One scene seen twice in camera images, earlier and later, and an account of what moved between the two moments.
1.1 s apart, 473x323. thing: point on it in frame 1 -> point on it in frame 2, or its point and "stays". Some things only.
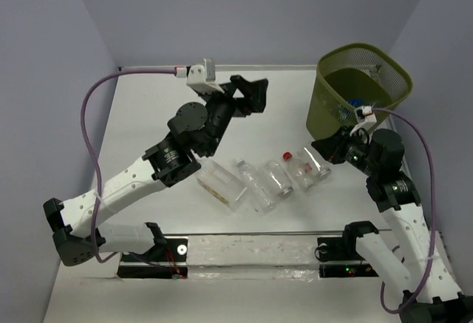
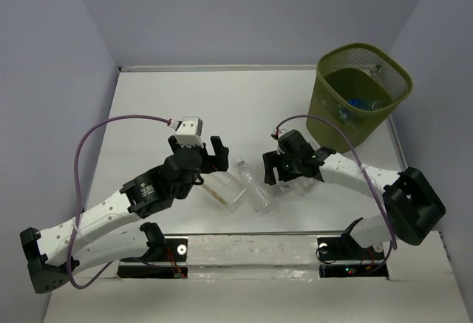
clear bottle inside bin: [346, 114] stays
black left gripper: [257, 94] -> [217, 162]
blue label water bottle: [356, 102] stays
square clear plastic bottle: [222, 184] stays
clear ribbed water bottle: [258, 194] stays
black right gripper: [331, 148] -> [272, 160]
